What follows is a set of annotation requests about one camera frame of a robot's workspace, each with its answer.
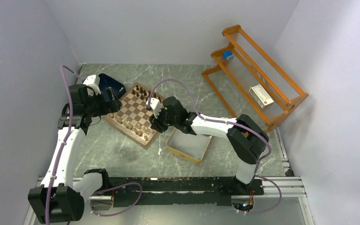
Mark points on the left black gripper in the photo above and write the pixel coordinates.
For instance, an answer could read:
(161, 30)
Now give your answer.
(112, 105)

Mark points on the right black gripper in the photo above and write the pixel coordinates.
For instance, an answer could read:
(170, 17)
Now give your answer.
(155, 123)

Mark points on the white chess pawn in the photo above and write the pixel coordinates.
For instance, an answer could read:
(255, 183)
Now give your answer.
(140, 133)

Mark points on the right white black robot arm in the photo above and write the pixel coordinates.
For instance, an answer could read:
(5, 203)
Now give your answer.
(244, 135)

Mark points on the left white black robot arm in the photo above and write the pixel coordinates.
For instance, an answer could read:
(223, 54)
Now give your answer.
(71, 149)

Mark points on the wooden chess board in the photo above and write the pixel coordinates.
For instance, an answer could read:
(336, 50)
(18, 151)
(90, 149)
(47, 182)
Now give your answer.
(134, 111)

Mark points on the dark blue piece box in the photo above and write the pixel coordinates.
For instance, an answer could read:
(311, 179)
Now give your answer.
(108, 82)

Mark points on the gold-rimmed metal tin tray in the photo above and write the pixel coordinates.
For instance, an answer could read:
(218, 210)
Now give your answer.
(188, 147)

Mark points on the blue white small object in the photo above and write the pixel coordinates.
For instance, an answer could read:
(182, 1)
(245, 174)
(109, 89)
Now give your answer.
(227, 55)

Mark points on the orange wooden rack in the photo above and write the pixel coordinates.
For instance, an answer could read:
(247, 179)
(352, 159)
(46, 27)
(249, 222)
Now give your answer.
(252, 66)

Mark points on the red white card box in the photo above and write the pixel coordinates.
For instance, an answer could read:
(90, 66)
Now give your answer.
(261, 96)

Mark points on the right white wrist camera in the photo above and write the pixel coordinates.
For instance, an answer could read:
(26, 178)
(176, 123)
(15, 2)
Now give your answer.
(155, 106)

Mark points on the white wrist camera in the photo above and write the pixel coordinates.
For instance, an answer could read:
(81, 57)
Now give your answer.
(155, 106)
(92, 83)

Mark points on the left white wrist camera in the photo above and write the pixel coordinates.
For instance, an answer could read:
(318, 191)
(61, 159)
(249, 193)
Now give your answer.
(92, 83)

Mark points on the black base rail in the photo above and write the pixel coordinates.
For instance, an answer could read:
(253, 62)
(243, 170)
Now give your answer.
(220, 191)

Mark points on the aluminium frame rail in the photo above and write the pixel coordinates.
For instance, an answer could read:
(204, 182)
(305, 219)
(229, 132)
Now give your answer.
(274, 187)

